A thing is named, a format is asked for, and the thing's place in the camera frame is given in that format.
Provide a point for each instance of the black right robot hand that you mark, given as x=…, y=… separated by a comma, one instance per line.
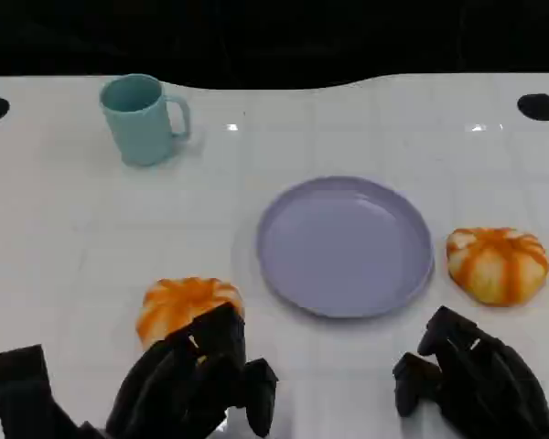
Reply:
x=485, y=388

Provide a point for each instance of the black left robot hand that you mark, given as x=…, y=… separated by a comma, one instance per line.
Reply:
x=174, y=388

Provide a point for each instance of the orange white toy bread roll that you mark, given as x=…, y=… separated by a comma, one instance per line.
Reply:
x=496, y=267
x=178, y=302

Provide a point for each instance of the lilac plate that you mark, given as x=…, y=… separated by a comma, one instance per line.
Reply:
x=343, y=249

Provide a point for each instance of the pale green mug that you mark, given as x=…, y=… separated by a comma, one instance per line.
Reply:
x=139, y=130

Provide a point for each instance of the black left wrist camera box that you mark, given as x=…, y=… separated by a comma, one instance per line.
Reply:
x=23, y=393

